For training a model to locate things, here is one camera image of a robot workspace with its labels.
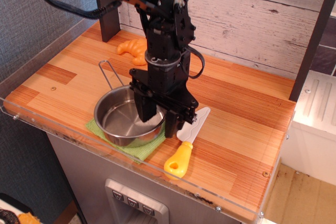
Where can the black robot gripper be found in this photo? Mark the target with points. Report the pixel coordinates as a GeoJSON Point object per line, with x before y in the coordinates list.
{"type": "Point", "coordinates": [164, 86]}

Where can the stainless steel pot bowl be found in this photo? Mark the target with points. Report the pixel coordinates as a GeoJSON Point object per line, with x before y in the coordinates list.
{"type": "Point", "coordinates": [116, 115]}

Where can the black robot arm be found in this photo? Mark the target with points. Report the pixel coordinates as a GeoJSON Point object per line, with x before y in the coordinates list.
{"type": "Point", "coordinates": [168, 31]}

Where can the green cloth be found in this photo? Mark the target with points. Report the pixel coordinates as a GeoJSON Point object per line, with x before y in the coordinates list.
{"type": "Point", "coordinates": [141, 152]}

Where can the orange toy croissant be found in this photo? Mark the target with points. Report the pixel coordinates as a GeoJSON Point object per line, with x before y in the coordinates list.
{"type": "Point", "coordinates": [135, 47]}

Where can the grey toy fridge cabinet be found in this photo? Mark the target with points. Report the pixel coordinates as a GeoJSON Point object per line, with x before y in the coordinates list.
{"type": "Point", "coordinates": [86, 182]}

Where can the silver dispenser button panel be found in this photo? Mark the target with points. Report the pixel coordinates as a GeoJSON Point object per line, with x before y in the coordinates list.
{"type": "Point", "coordinates": [130, 206]}

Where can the clear acrylic left guard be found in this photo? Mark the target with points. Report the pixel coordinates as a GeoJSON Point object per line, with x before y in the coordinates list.
{"type": "Point", "coordinates": [35, 63]}

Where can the clear acrylic guard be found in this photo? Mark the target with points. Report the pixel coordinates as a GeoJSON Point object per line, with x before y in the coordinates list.
{"type": "Point", "coordinates": [220, 186]}
{"type": "Point", "coordinates": [35, 63]}

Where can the clear acrylic front guard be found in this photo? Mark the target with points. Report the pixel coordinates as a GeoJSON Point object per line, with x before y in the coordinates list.
{"type": "Point", "coordinates": [220, 186]}

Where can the white toy sink unit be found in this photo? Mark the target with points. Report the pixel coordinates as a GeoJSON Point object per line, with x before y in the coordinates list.
{"type": "Point", "coordinates": [309, 146]}

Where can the orange object bottom left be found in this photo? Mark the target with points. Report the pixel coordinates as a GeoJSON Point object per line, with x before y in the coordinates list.
{"type": "Point", "coordinates": [28, 218]}

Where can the toy knife yellow handle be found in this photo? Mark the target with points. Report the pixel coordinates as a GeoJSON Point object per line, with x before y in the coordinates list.
{"type": "Point", "coordinates": [177, 165]}

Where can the dark right shelf post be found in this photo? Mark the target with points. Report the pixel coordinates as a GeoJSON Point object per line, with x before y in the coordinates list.
{"type": "Point", "coordinates": [315, 38]}

